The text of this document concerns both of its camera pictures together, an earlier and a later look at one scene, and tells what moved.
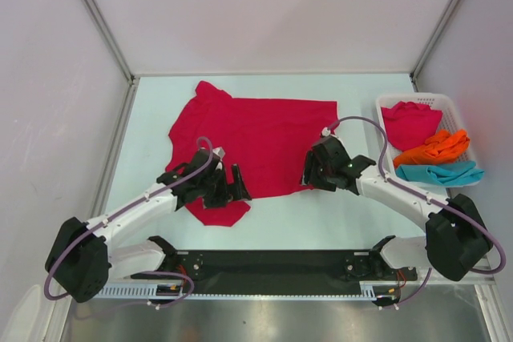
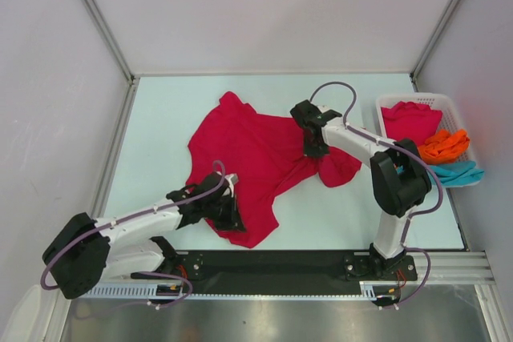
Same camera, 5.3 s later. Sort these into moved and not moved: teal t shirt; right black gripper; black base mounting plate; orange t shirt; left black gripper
Moved: right black gripper; left black gripper
Not moved: teal t shirt; black base mounting plate; orange t shirt
